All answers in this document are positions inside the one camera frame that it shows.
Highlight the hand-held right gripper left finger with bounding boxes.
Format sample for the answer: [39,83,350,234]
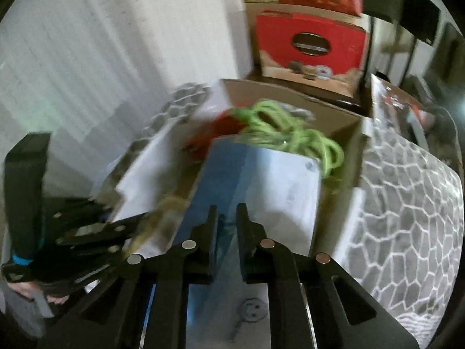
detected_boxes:
[38,205,219,349]

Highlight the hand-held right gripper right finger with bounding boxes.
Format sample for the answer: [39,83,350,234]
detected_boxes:
[236,204,420,349]

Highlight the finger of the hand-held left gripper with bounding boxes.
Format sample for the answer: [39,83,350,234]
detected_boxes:
[54,240,128,291]
[44,198,149,246]

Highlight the large gold packet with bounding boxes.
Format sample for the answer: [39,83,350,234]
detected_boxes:
[131,193,193,259]

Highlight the cardboard box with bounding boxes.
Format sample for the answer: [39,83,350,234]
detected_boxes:
[91,78,367,262]

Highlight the green braided cable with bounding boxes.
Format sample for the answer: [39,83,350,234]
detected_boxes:
[232,100,346,182]

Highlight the red cable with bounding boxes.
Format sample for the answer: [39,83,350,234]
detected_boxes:
[185,111,248,161]

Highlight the person's left hand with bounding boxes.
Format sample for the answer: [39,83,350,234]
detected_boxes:
[9,282,69,306]

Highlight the white curtain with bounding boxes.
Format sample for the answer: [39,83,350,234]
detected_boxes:
[0,0,248,226]

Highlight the grey stone-pattern blanket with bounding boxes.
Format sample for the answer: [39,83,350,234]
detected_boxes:
[142,82,464,349]

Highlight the red Collection gift bag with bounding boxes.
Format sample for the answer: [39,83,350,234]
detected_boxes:
[254,11,369,93]

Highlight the clear plastic bag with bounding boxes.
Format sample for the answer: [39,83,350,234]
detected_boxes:
[371,73,451,142]

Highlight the black speaker stand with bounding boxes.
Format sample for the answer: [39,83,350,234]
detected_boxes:
[365,16,375,81]

